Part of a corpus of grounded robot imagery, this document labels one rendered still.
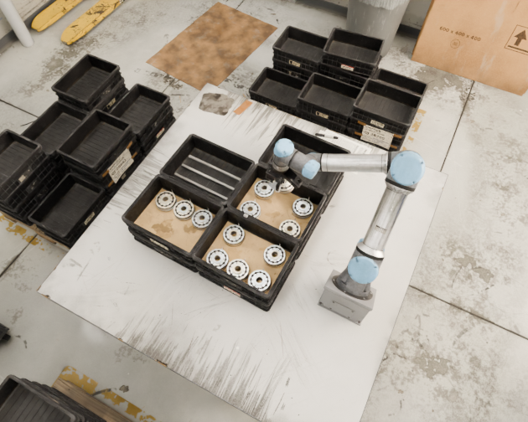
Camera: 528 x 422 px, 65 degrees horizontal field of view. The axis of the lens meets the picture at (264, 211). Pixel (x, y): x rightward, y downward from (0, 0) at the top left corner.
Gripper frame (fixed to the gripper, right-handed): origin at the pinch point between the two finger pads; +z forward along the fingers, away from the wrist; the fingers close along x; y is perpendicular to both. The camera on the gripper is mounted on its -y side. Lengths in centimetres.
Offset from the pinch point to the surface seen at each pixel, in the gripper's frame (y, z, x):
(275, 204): 0.5, 17.3, 1.7
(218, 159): 40.7, 22.6, -8.6
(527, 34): -98, 65, -252
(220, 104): 66, 41, -52
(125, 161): 111, 73, 0
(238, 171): 27.3, 21.1, -7.2
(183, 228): 34, 18, 35
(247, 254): -0.5, 14.8, 32.0
